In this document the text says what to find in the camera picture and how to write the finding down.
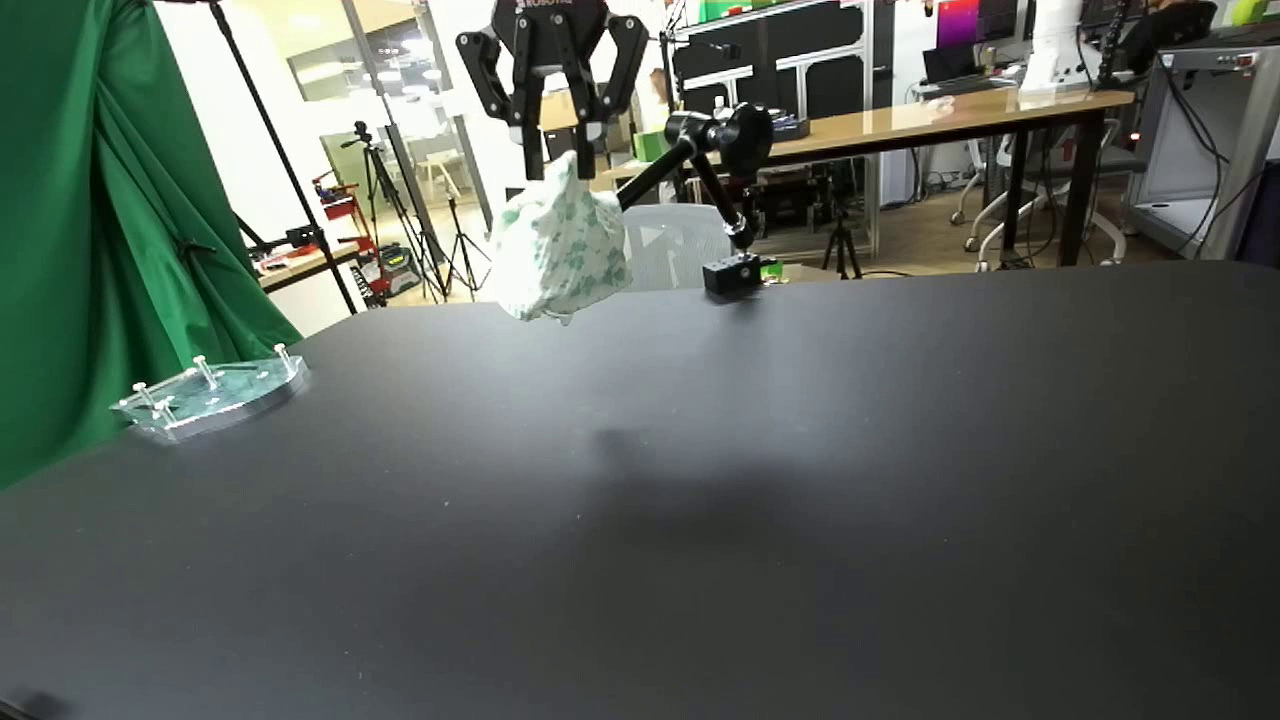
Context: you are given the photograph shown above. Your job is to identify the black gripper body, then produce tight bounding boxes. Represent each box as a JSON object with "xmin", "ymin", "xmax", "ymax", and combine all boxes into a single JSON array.
[{"xmin": 492, "ymin": 0, "xmax": 617, "ymax": 80}]

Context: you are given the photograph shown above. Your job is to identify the white cloth with green print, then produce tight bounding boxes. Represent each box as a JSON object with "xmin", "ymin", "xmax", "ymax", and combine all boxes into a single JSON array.
[{"xmin": 488, "ymin": 151, "xmax": 638, "ymax": 329}]

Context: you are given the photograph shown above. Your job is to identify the black articulated clamp stand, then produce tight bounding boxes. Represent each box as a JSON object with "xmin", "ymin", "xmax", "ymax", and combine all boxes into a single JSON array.
[{"xmin": 613, "ymin": 99, "xmax": 781, "ymax": 308}]

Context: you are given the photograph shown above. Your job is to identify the black light stand pole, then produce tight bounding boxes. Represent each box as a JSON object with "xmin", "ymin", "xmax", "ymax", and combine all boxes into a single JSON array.
[{"xmin": 197, "ymin": 0, "xmax": 367, "ymax": 319}]

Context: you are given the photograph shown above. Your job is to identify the grey mesh office chair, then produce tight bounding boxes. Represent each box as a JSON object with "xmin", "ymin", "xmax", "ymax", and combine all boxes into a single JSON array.
[{"xmin": 622, "ymin": 198, "xmax": 742, "ymax": 294}]

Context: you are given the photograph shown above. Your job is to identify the tall black tripod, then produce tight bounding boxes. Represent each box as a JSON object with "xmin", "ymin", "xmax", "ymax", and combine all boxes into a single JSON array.
[{"xmin": 342, "ymin": 114, "xmax": 421, "ymax": 304}]

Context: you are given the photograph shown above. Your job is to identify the black partition panels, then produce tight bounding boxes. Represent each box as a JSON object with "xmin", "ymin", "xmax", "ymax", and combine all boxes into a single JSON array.
[{"xmin": 661, "ymin": 0, "xmax": 880, "ymax": 127}]

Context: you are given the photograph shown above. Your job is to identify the small black tripod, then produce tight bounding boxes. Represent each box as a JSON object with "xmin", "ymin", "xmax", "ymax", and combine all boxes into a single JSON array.
[{"xmin": 818, "ymin": 207, "xmax": 869, "ymax": 285}]

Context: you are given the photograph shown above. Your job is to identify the long wooden desk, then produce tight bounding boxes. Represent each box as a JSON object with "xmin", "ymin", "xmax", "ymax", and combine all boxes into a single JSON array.
[{"xmin": 765, "ymin": 85, "xmax": 1141, "ymax": 273}]

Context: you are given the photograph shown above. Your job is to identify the monitor with pink screen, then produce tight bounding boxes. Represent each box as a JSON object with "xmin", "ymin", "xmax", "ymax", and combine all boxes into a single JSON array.
[{"xmin": 934, "ymin": 0, "xmax": 1028, "ymax": 60}]

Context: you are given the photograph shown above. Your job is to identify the round clear acrylic plate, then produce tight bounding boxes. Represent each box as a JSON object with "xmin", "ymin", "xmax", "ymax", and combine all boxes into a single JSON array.
[{"xmin": 109, "ymin": 341, "xmax": 313, "ymax": 445}]

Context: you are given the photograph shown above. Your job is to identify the green fabric backdrop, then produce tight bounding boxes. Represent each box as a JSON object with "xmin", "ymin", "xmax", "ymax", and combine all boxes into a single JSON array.
[{"xmin": 0, "ymin": 0, "xmax": 309, "ymax": 495}]

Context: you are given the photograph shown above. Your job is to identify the grey metal cabinet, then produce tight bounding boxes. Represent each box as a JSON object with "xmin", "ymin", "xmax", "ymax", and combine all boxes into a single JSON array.
[{"xmin": 1127, "ymin": 37, "xmax": 1280, "ymax": 268}]

